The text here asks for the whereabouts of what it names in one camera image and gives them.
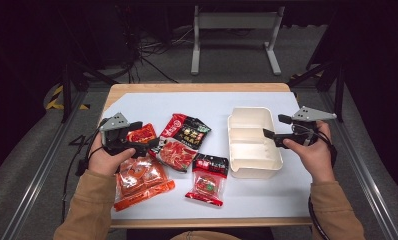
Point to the white table mat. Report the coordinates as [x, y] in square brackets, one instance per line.
[200, 103]

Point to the yellow and black floor tape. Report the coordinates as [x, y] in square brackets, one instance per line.
[55, 96]

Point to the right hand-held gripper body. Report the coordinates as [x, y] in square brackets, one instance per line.
[310, 115]

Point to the black metal stand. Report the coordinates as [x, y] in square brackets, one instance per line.
[338, 86]
[66, 86]

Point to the small black-topped red packet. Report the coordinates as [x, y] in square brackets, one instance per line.
[208, 181]

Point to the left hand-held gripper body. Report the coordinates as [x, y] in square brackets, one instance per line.
[115, 124]

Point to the small red sauce packet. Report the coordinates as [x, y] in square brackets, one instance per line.
[143, 133]

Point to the white metal stand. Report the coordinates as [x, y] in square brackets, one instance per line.
[237, 20]

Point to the aluminium rail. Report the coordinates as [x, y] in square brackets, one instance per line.
[367, 180]
[37, 176]

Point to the white divided plastic container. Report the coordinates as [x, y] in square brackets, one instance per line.
[253, 150]

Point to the large orange packet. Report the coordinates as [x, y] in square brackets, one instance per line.
[140, 180]

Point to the person's left hand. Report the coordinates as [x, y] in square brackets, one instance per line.
[103, 163]

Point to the large black and red packet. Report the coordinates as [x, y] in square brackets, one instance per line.
[182, 140]

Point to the person's tan jacket front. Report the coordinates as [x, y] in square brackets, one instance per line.
[203, 236]

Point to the person's right hand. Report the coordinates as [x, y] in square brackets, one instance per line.
[318, 156]

